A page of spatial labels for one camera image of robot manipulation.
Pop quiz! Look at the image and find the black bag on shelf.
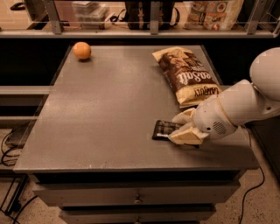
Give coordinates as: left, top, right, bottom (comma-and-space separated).
110, 1, 180, 30

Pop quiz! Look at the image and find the grey metal shelf rail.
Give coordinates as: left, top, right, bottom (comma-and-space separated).
0, 0, 280, 39

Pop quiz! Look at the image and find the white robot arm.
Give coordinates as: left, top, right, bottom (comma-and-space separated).
168, 47, 280, 145

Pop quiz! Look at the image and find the black rxbar chocolate wrapper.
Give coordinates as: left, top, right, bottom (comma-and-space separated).
152, 120, 183, 142

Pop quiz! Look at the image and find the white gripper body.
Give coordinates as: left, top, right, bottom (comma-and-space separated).
193, 95, 237, 139

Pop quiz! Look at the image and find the black cables left floor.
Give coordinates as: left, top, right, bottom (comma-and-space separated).
0, 122, 39, 224

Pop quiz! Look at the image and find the colourful snack bag on shelf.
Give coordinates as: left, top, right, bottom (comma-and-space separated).
184, 0, 244, 31

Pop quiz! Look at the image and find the black cable right floor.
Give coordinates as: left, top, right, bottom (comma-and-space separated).
237, 165, 266, 224

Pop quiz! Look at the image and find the grey lower drawer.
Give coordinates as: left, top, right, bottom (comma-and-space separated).
59, 205, 215, 224

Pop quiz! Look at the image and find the grey drawer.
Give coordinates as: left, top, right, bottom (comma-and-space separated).
33, 181, 240, 207
59, 205, 215, 224

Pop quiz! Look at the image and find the brown cream cookie bag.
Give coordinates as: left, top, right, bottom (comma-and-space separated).
152, 46, 221, 108

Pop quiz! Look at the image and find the clear plastic container on shelf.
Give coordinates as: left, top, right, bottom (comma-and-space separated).
72, 1, 109, 30

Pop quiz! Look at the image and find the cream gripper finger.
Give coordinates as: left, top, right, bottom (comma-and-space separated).
171, 108, 195, 124
168, 123, 209, 145

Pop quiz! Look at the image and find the orange fruit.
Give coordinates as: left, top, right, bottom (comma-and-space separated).
73, 42, 91, 60

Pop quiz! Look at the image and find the grey top drawer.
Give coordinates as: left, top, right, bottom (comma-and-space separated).
33, 181, 240, 207

